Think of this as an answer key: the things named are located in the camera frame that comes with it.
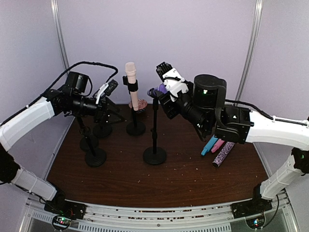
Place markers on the cream white microphone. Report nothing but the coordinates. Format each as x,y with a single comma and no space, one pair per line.
131,72

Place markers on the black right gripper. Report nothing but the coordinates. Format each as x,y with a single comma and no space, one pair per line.
163,100

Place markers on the aluminium right rear frame post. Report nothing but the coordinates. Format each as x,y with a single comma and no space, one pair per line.
257,18

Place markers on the black stand of purple microphone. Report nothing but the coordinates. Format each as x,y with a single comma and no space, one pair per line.
154,155

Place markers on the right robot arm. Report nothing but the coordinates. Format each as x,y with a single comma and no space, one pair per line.
203,103

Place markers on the black clamp microphone stand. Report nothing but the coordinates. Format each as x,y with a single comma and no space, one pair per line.
102,131

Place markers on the red patterned ceramic bowl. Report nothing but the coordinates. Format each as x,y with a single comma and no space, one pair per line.
142,106

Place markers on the aluminium left rear frame post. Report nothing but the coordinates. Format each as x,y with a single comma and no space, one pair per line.
59,33

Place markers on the glitter purple silver microphone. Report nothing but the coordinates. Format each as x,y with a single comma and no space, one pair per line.
223,154

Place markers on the black stand of glitter microphone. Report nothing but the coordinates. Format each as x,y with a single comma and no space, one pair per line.
84,135

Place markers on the aluminium frame post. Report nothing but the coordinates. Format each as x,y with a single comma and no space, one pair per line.
59,33
257,18

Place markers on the black stand of cream microphone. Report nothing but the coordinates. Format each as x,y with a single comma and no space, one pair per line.
134,128

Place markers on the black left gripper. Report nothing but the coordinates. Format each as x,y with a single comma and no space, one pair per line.
104,112

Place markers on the black stand of blue microphone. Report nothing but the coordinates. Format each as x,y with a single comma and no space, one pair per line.
94,157

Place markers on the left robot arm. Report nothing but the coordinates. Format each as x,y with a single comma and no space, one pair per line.
68,99

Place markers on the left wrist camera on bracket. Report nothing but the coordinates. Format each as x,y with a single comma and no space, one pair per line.
105,90

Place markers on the blue microphone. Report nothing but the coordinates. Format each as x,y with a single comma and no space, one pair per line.
208,146

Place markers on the pink microphone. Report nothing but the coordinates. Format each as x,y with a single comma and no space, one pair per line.
217,145

